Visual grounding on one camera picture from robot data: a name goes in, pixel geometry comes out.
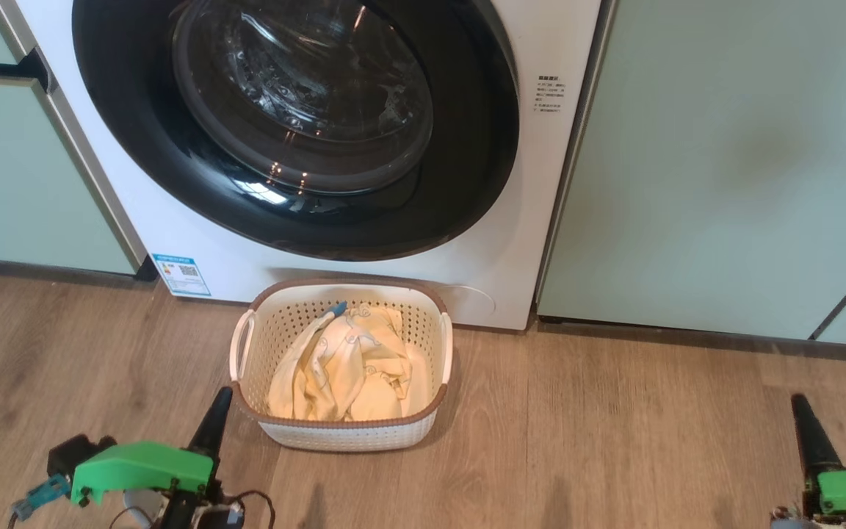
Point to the large pale green cabinet door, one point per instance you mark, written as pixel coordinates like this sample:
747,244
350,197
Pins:
709,176

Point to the blue energy label sticker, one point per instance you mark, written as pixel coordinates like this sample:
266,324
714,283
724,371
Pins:
181,275

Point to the white front-load washing machine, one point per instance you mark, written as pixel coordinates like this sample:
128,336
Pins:
173,235

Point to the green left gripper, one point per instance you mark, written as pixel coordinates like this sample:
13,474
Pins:
144,466

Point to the pale yellow garment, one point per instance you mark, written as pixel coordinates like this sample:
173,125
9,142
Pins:
342,367

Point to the round washing machine door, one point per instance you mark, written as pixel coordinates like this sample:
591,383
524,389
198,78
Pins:
122,139

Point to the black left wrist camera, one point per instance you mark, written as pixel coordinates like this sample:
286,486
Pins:
74,452

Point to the white basket with brown rim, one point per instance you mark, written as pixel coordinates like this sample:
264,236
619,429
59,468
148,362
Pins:
261,345

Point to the small printed text label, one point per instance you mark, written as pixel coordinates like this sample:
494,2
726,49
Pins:
548,94

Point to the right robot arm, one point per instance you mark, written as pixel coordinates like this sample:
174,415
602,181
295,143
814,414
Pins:
819,522

